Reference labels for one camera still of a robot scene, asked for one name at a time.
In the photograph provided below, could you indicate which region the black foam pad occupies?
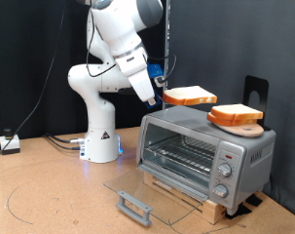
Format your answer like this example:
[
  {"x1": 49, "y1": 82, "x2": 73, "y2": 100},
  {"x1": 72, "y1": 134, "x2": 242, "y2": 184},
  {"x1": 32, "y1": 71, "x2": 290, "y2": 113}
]
[
  {"x1": 224, "y1": 203, "x2": 253, "y2": 220},
  {"x1": 245, "y1": 192, "x2": 264, "y2": 208}
]

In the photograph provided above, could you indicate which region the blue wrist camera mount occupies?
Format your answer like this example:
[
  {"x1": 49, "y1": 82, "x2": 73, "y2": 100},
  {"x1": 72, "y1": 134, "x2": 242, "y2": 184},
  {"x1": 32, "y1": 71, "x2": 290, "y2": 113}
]
[{"x1": 146, "y1": 62, "x2": 166, "y2": 88}]

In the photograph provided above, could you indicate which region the metal oven rack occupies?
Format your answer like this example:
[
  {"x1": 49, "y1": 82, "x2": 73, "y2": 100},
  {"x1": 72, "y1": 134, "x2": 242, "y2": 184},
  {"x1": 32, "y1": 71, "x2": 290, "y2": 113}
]
[{"x1": 145, "y1": 135, "x2": 217, "y2": 175}]

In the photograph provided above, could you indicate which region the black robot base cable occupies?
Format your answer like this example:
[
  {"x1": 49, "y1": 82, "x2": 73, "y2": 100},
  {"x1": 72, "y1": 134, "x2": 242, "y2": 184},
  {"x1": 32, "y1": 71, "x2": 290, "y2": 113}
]
[
  {"x1": 44, "y1": 133, "x2": 87, "y2": 144},
  {"x1": 47, "y1": 136, "x2": 83, "y2": 151}
]

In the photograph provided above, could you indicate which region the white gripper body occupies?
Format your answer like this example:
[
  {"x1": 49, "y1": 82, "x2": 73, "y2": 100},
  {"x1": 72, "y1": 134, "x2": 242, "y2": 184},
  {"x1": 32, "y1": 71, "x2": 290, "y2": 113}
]
[{"x1": 114, "y1": 48, "x2": 157, "y2": 102}]

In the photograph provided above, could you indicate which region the white bread slice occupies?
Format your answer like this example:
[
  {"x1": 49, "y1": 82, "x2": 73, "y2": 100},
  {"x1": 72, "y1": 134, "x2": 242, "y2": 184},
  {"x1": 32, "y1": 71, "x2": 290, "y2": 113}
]
[
  {"x1": 210, "y1": 103, "x2": 265, "y2": 121},
  {"x1": 162, "y1": 85, "x2": 218, "y2": 106},
  {"x1": 206, "y1": 112, "x2": 259, "y2": 127}
]

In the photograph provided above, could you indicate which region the slotted wooden block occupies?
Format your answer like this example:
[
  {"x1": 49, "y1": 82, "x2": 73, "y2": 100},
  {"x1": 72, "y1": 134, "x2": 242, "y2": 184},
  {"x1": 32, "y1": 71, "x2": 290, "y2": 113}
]
[{"x1": 142, "y1": 172, "x2": 228, "y2": 225}]

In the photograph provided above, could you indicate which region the long black hanging cable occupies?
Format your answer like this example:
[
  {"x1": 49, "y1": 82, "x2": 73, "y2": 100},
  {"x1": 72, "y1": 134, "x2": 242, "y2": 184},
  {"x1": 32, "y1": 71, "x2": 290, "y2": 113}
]
[{"x1": 0, "y1": 0, "x2": 69, "y2": 172}]

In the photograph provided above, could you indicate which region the silver oven knob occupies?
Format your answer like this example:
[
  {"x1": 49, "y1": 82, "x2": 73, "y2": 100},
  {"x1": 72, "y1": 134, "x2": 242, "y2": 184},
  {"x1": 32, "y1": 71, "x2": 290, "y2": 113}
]
[
  {"x1": 217, "y1": 163, "x2": 233, "y2": 178},
  {"x1": 212, "y1": 183, "x2": 229, "y2": 199}
]

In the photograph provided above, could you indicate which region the vertical metal pole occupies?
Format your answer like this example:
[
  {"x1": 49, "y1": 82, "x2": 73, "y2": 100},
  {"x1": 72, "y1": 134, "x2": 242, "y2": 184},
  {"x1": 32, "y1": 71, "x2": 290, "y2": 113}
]
[{"x1": 162, "y1": 0, "x2": 172, "y2": 110}]

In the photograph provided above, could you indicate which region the round wooden cutting board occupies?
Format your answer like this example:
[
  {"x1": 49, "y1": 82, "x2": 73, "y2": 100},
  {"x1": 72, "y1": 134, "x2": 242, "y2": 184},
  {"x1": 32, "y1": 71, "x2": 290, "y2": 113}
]
[{"x1": 214, "y1": 121, "x2": 266, "y2": 138}]

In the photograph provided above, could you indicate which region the silver toaster oven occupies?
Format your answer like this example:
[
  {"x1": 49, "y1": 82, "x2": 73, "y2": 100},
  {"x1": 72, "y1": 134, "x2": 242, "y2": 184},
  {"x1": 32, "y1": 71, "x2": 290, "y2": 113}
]
[{"x1": 135, "y1": 105, "x2": 277, "y2": 216}]

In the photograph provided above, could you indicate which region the white emergency stop box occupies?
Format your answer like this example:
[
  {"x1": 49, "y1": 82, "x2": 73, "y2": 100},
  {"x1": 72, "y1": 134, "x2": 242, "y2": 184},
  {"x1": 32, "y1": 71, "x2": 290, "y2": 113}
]
[{"x1": 0, "y1": 128, "x2": 21, "y2": 155}]

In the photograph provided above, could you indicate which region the black camera cable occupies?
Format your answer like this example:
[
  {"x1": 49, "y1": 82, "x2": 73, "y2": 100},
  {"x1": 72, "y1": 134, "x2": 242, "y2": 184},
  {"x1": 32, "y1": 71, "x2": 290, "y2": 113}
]
[{"x1": 86, "y1": 9, "x2": 178, "y2": 85}]

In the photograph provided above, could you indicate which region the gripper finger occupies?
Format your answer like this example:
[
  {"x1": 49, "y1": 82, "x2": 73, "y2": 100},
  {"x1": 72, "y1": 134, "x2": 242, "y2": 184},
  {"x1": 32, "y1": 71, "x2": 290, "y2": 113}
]
[{"x1": 143, "y1": 96, "x2": 157, "y2": 107}]

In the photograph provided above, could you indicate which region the black metal bookend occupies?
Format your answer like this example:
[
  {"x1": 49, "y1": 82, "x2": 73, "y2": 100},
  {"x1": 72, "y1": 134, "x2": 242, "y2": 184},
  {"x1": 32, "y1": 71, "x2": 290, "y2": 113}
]
[{"x1": 243, "y1": 75, "x2": 273, "y2": 132}]

